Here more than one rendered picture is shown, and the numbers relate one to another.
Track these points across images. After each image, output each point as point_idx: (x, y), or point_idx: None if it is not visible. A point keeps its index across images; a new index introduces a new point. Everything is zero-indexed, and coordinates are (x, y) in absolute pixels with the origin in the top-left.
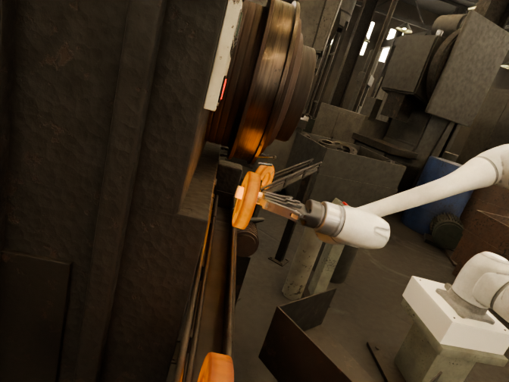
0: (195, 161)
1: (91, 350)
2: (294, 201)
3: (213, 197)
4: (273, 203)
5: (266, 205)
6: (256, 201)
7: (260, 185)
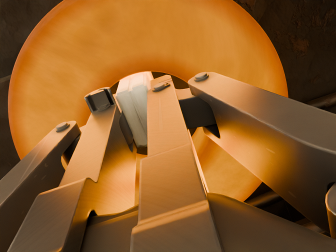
0: (22, 10)
1: None
2: (156, 217)
3: (315, 105)
4: (27, 155)
5: (64, 159)
6: (11, 126)
7: (26, 43)
